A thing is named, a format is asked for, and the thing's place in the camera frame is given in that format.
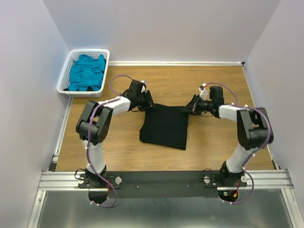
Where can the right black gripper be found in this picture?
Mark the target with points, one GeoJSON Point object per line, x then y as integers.
{"type": "Point", "coordinates": [195, 110]}

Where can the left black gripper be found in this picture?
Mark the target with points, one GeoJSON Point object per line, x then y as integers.
{"type": "Point", "coordinates": [149, 101]}

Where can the black t shirt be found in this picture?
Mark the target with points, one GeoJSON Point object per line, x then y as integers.
{"type": "Point", "coordinates": [165, 126]}

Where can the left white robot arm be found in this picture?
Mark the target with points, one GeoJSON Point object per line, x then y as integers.
{"type": "Point", "coordinates": [93, 126]}

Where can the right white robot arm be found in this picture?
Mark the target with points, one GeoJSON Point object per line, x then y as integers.
{"type": "Point", "coordinates": [254, 130]}

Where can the blue t shirt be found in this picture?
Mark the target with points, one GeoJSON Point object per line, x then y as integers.
{"type": "Point", "coordinates": [87, 73]}

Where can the white plastic basket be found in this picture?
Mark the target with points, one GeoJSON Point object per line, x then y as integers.
{"type": "Point", "coordinates": [63, 83]}

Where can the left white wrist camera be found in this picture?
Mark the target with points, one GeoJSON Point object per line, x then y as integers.
{"type": "Point", "coordinates": [144, 85]}

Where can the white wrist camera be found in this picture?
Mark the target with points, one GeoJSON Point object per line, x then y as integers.
{"type": "Point", "coordinates": [203, 93]}
{"type": "Point", "coordinates": [144, 85]}

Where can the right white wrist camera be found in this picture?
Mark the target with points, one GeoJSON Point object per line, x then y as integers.
{"type": "Point", "coordinates": [203, 93]}

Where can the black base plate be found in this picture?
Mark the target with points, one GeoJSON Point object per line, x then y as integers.
{"type": "Point", "coordinates": [159, 184]}

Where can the aluminium rail frame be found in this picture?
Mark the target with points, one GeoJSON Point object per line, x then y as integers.
{"type": "Point", "coordinates": [268, 201]}

